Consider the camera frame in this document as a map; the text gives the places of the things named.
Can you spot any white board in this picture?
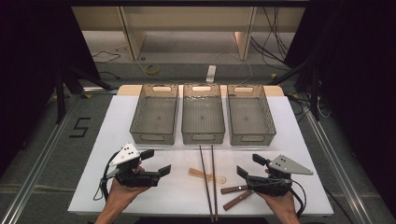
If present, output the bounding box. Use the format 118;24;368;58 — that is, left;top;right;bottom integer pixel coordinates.
67;94;334;217

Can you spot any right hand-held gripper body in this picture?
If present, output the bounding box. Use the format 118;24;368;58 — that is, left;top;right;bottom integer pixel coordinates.
246;154;314;197

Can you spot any wooden-handled fork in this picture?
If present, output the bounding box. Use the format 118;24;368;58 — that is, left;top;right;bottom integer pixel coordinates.
222;189;254;211

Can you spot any yellow cable coil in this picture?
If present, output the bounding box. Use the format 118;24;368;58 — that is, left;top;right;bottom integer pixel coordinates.
144;63;161;76

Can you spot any thin black floor cable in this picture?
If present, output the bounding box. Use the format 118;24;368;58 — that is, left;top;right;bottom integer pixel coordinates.
91;49;122;64

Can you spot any white cable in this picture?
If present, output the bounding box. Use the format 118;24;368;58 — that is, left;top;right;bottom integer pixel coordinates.
214;50;254;86

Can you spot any wooden-handled knife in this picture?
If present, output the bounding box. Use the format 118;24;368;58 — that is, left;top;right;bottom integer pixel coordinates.
220;184;249;195

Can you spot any smoky transparent plastic bin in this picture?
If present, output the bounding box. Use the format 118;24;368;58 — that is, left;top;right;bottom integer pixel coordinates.
227;83;277;147
181;83;226;146
129;83;179;146

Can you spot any left hand-held gripper black cable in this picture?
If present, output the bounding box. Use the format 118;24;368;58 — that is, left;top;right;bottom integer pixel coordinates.
92;150;121;202

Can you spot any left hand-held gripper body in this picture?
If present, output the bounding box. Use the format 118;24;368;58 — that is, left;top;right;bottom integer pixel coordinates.
109;143;160;188

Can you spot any aluminium floor rail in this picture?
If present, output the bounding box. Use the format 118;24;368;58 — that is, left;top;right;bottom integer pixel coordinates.
0;92;80;224
303;106;376;224

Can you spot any amber transparent plastic spoon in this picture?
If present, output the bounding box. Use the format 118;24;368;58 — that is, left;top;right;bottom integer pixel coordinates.
188;167;228;186

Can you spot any bundle of black cables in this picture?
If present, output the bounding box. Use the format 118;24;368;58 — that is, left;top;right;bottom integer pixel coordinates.
249;6;291;63

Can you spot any black tripod stand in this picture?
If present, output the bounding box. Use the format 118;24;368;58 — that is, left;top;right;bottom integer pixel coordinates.
53;64;114;125
270;54;322;121

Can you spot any dark brown chopstick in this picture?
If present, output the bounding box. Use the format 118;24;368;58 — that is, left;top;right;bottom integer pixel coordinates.
198;145;215;223
211;144;219;222

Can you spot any person's right hand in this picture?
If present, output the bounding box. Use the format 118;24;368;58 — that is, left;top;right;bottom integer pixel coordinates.
256;189;297;217

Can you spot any person's left hand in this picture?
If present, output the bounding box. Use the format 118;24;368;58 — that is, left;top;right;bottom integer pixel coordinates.
106;179;150;209

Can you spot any beige cabinet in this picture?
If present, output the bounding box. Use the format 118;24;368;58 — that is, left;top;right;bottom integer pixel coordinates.
71;6;306;62

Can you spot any white power strip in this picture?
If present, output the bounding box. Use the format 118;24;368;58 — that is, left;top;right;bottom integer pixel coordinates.
205;64;218;84

